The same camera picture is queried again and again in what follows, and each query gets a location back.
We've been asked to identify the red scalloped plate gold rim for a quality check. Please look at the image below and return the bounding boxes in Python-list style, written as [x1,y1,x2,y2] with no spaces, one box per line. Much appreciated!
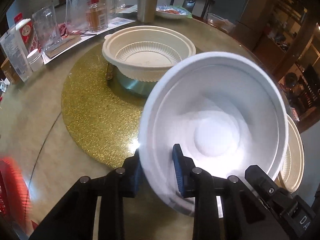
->
[1,157,33,236]

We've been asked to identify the cream ribbed plastic bowl large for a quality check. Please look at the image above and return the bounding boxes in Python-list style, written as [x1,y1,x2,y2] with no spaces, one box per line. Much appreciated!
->
[275,115,305,193]

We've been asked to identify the gold glitter round mat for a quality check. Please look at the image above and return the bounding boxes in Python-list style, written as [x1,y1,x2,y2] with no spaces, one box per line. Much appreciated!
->
[61,44,146,168]

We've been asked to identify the silver pot stand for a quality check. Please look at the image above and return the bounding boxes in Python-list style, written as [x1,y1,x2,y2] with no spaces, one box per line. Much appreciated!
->
[106,63,156,98]

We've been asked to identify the peanut butter jar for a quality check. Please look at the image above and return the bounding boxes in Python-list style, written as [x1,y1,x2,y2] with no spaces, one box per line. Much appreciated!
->
[1,58,22,85]

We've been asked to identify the small white pill jar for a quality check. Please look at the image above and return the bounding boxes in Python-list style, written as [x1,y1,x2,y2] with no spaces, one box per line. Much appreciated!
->
[27,49,44,72]

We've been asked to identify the book on table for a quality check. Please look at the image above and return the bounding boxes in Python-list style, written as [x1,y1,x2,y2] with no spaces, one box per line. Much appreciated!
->
[45,35,81,59]

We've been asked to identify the clear plastic container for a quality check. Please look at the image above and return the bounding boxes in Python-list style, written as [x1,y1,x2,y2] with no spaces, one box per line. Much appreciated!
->
[207,13,235,34]

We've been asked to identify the red white carton box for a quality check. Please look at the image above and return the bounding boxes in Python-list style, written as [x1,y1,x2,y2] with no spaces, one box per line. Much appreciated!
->
[14,12,41,56]

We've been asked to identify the clear glass mug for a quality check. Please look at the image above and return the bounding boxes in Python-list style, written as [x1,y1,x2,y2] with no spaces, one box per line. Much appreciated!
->
[32,3,61,51]

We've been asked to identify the grey refrigerator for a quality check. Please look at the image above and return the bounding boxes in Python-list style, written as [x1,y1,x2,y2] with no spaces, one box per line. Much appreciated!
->
[215,0,278,51]

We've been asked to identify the plate with snacks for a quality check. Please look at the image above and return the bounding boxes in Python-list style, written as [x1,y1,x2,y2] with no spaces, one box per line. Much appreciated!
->
[156,5,193,20]

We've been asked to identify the clear plastic bag of jars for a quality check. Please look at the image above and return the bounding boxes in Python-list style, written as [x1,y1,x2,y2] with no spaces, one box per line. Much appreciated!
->
[65,0,116,33]

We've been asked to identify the stainless steel thermos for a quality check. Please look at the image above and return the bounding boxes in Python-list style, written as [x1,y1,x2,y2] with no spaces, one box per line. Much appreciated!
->
[137,0,157,23]

